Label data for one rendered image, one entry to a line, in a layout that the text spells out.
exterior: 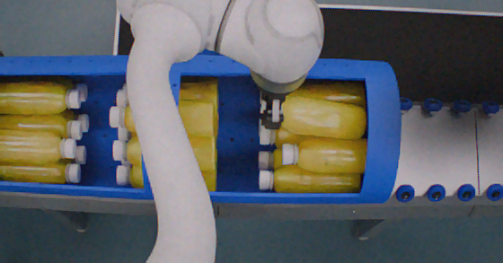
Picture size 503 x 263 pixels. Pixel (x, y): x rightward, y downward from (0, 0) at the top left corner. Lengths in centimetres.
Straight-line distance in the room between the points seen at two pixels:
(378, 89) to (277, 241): 124
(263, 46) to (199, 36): 8
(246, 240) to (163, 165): 171
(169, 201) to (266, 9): 28
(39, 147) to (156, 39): 57
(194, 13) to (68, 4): 189
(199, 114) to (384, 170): 35
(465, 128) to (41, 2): 176
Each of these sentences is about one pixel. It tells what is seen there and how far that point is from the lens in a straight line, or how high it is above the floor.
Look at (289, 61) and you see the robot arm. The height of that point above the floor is 161.
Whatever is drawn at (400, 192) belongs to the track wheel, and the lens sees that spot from 159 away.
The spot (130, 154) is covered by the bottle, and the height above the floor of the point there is 113.
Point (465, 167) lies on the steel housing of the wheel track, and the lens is 169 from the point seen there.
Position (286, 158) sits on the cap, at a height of 113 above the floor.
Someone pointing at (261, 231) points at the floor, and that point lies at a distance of 252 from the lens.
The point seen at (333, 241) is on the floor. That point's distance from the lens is 254.
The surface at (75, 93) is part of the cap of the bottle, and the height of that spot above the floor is 112.
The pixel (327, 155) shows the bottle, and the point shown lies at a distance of 140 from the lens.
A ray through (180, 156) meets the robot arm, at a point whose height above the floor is 170.
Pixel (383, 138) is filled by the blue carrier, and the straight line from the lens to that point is 134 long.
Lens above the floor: 250
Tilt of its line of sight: 75 degrees down
